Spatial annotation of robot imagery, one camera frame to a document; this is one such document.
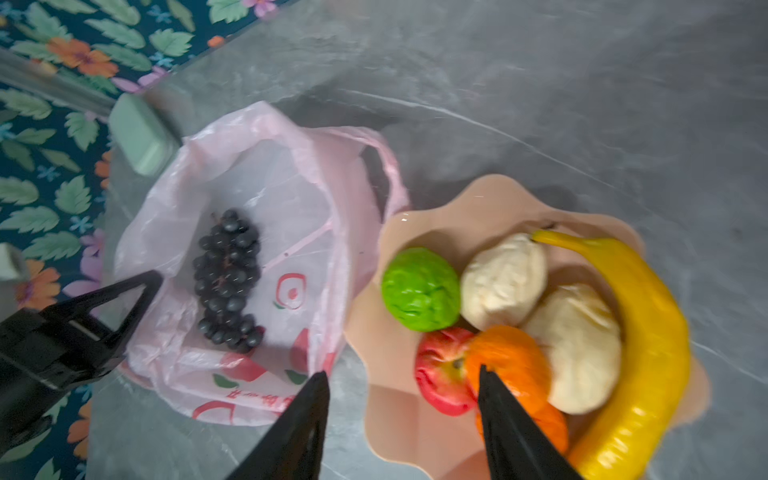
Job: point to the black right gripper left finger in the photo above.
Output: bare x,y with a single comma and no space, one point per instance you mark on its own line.
293,447

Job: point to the fake red strawberry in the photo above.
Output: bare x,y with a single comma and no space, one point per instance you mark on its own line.
440,373

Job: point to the fake yellow banana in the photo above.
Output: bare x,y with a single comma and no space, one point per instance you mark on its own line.
656,362

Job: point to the fake orange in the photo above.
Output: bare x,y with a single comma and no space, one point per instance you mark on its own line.
516,359
552,423

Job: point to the fake green lime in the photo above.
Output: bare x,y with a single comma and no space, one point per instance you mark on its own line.
421,290

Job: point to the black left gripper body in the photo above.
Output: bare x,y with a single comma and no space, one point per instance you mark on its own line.
43,359

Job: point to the fake beige garlic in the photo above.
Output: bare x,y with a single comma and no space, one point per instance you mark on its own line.
501,285
581,339

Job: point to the fake dark grapes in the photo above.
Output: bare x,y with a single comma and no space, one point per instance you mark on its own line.
225,275

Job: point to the pink plastic bag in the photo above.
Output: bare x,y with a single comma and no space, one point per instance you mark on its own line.
317,199

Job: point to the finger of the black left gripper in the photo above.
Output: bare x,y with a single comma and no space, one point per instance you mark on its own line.
77,311

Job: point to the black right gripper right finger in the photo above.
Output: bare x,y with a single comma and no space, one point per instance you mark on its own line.
516,448

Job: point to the pink scalloped bowl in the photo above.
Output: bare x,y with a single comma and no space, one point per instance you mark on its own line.
400,426

